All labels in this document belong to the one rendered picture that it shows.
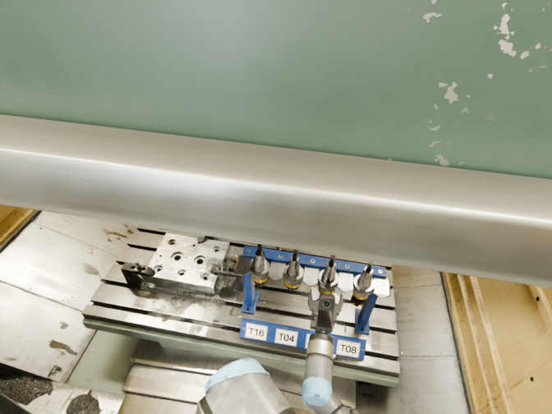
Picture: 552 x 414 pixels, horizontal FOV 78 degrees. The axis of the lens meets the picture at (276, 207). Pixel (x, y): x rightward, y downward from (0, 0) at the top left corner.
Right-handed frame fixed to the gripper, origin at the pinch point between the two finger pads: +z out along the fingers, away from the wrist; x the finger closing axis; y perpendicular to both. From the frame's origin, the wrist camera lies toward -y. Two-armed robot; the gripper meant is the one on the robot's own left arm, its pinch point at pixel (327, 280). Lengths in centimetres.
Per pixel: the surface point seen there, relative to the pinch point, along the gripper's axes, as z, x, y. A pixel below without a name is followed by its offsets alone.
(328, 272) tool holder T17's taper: -2.4, -0.5, -7.9
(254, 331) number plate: -9.9, -22.6, 25.0
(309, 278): -2.3, -5.8, -2.6
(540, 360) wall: -19, 53, -8
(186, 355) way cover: -16, -49, 44
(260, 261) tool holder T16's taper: -2.4, -21.2, -7.9
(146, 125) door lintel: -51, -15, -86
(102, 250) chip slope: 29, -114, 50
